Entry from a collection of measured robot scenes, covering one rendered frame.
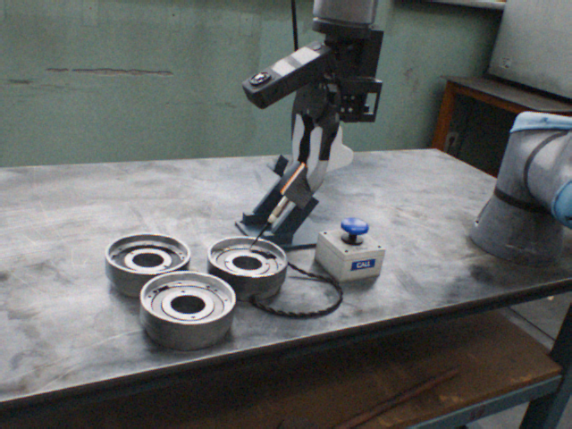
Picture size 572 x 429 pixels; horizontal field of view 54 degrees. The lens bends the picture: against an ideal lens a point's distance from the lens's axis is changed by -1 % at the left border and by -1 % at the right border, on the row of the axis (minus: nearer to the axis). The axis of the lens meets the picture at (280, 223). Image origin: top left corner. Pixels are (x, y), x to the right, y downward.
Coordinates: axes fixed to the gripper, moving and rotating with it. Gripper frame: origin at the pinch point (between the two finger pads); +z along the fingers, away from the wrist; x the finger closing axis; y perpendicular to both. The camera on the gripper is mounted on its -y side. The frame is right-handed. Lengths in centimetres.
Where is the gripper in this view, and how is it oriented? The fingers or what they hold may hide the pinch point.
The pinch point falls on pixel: (303, 177)
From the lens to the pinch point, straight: 75.2
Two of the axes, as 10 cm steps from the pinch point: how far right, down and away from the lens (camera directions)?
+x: -4.3, -4.3, 7.9
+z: -1.3, 9.0, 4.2
